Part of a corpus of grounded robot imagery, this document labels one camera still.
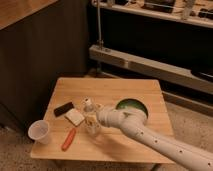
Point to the white square sponge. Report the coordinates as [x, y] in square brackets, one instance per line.
[74, 116]

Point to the dark wooden cabinet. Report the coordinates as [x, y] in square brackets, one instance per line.
[34, 53]

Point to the translucent plastic cup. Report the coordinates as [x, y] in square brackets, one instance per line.
[40, 132]

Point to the wooden folding table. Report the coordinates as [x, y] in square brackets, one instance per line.
[110, 145]

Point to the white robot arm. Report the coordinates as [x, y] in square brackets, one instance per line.
[131, 122]

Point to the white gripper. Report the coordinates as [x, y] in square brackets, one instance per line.
[102, 114]

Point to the green bowl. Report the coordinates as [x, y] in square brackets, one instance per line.
[131, 106]

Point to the white plastic bottle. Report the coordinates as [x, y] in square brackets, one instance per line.
[91, 124]

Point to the metal shelf rack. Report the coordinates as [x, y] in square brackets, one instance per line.
[148, 39]

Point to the black rectangular block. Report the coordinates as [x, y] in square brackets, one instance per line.
[63, 109]

